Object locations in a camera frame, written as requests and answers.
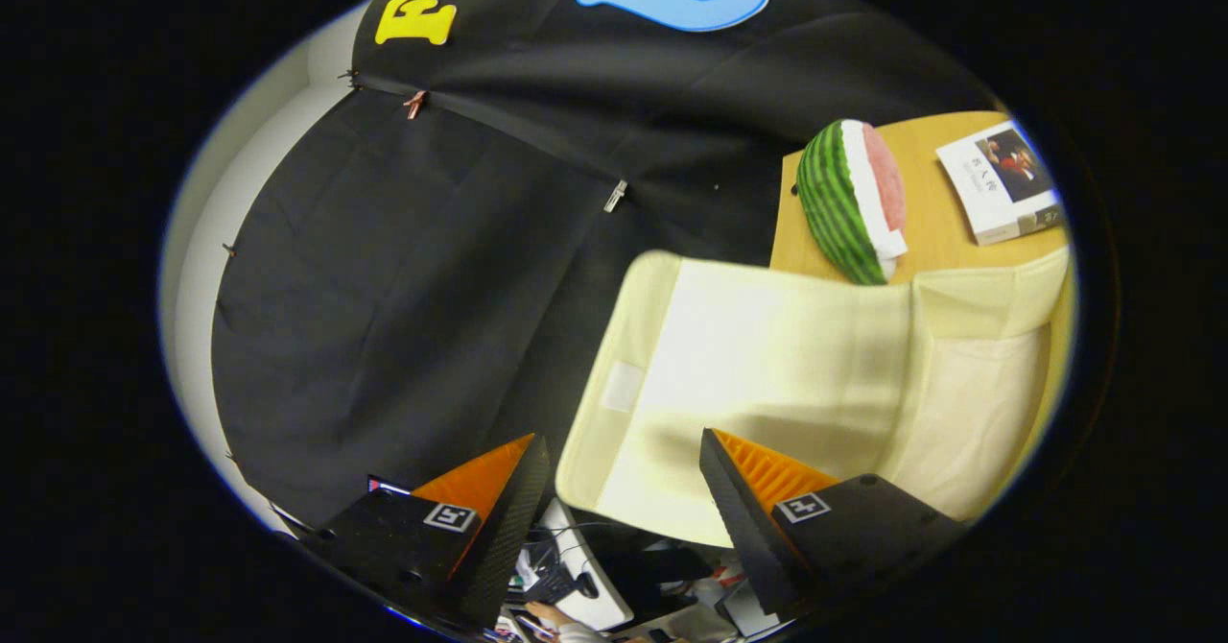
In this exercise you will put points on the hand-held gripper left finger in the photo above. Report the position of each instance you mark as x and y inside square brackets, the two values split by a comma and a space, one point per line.
[504, 528]

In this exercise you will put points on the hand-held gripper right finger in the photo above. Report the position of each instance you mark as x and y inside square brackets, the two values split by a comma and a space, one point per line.
[743, 518]

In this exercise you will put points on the cream fabric storage box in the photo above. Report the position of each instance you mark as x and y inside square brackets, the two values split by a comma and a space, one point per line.
[767, 355]

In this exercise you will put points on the white office desk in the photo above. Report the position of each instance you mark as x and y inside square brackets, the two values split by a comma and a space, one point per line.
[600, 600]

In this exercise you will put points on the black backdrop cloth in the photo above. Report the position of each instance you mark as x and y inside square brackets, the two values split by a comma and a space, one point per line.
[384, 288]

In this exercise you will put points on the watermelon slice toy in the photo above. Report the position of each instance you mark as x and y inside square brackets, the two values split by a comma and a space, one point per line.
[835, 202]

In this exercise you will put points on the silver clip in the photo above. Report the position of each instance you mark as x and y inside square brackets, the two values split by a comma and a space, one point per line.
[615, 196]

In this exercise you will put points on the white book with portrait cover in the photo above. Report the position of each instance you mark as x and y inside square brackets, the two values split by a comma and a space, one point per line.
[993, 187]

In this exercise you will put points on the copper clip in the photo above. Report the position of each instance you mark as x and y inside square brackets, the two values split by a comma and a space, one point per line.
[415, 104]

